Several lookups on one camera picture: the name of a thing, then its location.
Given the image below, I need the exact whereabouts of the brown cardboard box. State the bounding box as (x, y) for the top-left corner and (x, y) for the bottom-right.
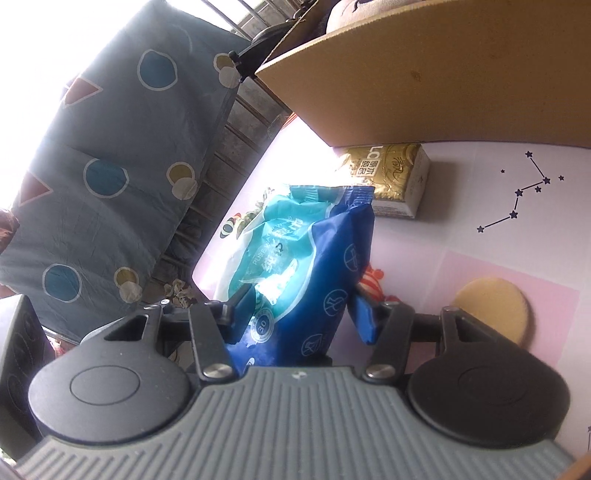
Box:
(257, 1), (590, 147)

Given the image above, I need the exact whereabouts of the blue wet wipes pack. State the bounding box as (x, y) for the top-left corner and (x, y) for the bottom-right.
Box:
(214, 185), (375, 373)

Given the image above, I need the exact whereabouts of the round beige powder puff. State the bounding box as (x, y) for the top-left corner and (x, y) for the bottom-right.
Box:
(452, 277), (530, 346)

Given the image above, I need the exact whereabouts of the grey speaker device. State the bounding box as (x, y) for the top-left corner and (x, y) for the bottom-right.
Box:
(1, 294), (55, 458)

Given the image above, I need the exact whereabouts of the gold tissue pack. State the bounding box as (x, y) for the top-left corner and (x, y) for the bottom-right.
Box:
(335, 143), (431, 219)

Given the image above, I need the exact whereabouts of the plush doll red outfit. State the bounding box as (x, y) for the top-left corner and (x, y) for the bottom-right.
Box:
(325, 0), (431, 34)

